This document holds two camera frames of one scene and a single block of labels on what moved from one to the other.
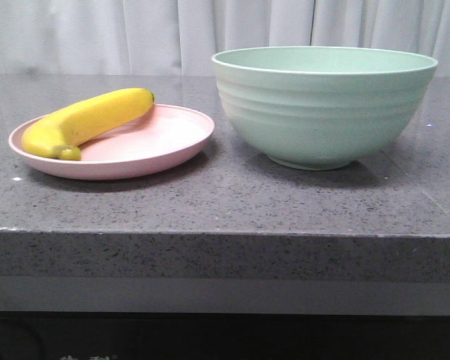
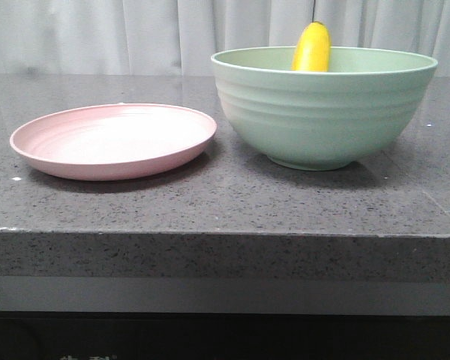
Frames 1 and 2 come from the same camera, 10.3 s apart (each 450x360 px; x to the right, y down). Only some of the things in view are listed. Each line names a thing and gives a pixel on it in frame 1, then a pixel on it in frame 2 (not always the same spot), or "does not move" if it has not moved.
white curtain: (180, 37) does not move
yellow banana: (61, 132) → (312, 49)
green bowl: (319, 107) does not move
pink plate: (166, 134) does not move
